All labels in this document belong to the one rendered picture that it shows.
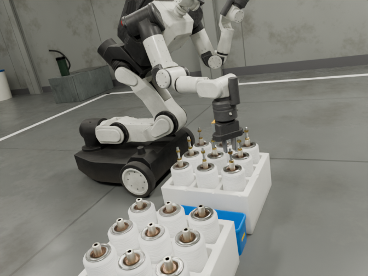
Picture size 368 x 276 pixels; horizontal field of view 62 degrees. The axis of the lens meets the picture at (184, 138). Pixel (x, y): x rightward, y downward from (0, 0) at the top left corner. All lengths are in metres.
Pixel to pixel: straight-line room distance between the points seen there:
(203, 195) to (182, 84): 0.46
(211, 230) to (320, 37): 3.55
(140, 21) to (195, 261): 0.95
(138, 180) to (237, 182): 0.61
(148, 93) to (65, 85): 3.35
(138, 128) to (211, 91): 0.78
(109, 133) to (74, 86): 3.00
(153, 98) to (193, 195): 0.62
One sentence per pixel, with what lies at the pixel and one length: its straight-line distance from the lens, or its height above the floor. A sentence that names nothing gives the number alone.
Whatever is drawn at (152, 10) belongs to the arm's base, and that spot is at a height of 0.90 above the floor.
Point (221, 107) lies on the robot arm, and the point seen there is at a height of 0.53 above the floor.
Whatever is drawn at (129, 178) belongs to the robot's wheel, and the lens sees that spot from 1.68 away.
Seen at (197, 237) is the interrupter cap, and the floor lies 0.25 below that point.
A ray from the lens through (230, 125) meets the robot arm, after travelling 1.16.
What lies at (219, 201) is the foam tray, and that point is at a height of 0.14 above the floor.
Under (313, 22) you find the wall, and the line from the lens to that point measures 4.27.
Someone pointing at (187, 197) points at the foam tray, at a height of 0.14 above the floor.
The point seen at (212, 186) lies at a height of 0.18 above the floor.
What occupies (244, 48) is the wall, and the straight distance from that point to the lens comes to 4.44.
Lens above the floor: 0.83
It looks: 20 degrees down
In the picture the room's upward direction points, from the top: 10 degrees counter-clockwise
